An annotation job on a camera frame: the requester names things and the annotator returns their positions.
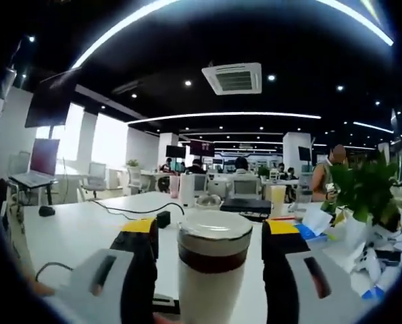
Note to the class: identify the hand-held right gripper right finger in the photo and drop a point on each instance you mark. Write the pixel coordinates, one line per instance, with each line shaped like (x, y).
(278, 276)

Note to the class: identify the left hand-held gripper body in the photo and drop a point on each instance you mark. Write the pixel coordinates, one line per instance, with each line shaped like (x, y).
(60, 280)

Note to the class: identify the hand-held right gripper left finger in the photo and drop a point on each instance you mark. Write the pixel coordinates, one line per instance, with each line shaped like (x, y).
(136, 276)

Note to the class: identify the white water cup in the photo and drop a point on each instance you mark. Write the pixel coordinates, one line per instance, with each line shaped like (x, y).
(214, 297)

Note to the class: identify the white brown cup lid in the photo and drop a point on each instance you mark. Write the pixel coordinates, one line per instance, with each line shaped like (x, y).
(214, 249)

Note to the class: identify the pale yellow drink cup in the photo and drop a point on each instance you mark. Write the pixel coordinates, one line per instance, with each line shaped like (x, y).
(277, 202)

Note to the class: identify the pink cup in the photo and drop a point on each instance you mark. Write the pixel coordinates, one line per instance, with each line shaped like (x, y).
(175, 189)

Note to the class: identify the person's right hand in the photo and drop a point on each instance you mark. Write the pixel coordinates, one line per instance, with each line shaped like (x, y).
(167, 319)

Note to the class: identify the white table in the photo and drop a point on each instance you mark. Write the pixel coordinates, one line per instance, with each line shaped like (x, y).
(86, 236)

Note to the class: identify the red pen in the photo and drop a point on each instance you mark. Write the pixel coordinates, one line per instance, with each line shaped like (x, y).
(283, 218)

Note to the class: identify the black power adapter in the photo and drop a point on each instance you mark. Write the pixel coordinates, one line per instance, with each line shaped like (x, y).
(163, 219)

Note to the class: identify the black keyboard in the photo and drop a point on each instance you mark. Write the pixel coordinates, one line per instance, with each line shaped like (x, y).
(254, 216)

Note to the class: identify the black computer mouse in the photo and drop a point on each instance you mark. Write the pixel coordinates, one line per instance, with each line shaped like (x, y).
(47, 211)

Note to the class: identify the black flat device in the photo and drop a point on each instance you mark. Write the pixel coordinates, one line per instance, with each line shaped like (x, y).
(248, 205)

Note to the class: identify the white plant wrapping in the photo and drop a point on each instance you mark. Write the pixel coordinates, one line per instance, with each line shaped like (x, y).
(352, 243)

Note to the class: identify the black laptop stand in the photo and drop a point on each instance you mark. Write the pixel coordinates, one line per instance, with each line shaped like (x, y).
(48, 195)

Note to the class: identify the yellow packet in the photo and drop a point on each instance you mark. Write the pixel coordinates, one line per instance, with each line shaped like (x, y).
(338, 216)

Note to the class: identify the grey office chair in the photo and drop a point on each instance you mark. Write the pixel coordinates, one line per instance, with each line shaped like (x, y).
(97, 170)
(247, 188)

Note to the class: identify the white box appliance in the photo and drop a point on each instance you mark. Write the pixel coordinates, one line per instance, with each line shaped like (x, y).
(187, 190)

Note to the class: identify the white office chair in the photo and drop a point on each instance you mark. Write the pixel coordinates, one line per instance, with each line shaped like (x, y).
(134, 175)

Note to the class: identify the glass bowl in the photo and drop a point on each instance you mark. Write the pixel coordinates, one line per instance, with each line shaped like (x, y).
(209, 202)

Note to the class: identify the small potted plant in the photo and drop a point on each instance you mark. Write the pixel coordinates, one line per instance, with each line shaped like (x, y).
(263, 171)

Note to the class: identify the small black box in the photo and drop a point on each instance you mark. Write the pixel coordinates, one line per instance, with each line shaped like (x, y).
(388, 256)

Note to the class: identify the small green plant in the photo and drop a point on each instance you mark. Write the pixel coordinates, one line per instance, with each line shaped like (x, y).
(132, 163)

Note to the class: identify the green leafy plant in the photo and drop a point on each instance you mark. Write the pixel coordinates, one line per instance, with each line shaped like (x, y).
(363, 189)

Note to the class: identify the laptop with maroon screen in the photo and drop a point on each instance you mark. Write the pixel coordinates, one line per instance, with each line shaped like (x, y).
(45, 157)

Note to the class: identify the black pillar monitor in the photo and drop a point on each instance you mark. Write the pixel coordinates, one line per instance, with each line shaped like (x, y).
(304, 153)

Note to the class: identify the curved ceiling light strip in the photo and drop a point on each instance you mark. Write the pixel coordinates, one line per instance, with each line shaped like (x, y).
(136, 22)
(227, 114)

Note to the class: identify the hanging black television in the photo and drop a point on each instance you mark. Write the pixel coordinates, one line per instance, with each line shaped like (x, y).
(48, 104)

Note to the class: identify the ceiling air conditioner vent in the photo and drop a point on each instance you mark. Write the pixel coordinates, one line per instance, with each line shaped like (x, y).
(231, 79)

